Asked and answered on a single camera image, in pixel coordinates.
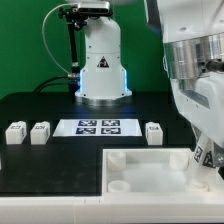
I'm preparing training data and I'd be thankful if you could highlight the grey cable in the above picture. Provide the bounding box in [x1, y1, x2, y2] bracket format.
[41, 3, 75, 76]

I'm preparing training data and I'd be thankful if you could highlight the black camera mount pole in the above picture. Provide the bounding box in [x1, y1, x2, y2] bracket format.
[58, 7, 87, 94]

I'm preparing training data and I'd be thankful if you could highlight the white square tabletop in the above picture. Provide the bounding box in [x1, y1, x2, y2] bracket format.
[102, 148, 211, 194]

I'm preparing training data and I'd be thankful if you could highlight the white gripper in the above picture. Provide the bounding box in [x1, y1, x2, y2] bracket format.
[171, 72, 224, 152]

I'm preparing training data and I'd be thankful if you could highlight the white sheet with markers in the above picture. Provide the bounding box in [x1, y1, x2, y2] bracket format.
[53, 119, 142, 137]

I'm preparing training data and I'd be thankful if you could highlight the grey overhead camera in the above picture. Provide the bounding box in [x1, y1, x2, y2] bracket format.
[77, 1, 110, 15]

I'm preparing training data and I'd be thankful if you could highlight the black cable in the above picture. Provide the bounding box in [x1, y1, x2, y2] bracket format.
[32, 75, 81, 94]

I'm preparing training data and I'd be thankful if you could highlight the white L-shaped fence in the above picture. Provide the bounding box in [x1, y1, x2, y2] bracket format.
[0, 151, 224, 224]

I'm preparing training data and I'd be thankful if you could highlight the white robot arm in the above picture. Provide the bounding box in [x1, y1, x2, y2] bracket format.
[67, 0, 224, 149]

